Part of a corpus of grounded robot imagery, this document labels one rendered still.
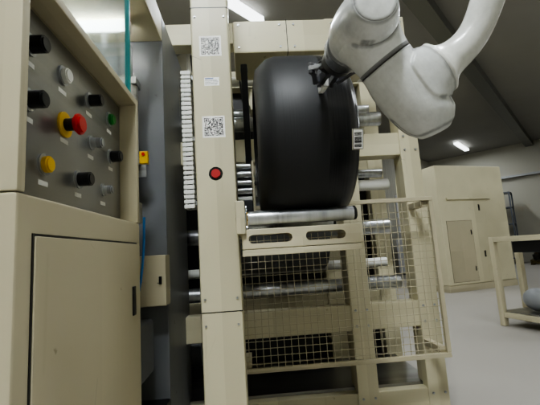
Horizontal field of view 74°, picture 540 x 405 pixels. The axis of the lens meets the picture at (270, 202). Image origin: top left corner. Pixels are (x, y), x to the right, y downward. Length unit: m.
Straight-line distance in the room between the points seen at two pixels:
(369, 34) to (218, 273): 0.80
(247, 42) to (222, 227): 0.85
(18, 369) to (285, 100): 0.83
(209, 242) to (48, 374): 0.64
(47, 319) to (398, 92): 0.67
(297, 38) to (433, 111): 1.08
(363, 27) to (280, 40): 1.04
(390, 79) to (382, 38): 0.07
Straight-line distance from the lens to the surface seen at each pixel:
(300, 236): 1.07
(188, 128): 1.26
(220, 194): 1.17
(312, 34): 1.72
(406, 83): 0.69
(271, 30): 1.70
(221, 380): 1.22
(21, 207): 0.60
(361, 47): 0.69
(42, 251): 0.64
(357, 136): 1.07
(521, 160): 13.63
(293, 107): 1.04
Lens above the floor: 0.79
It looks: 8 degrees up
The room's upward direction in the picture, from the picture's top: 4 degrees counter-clockwise
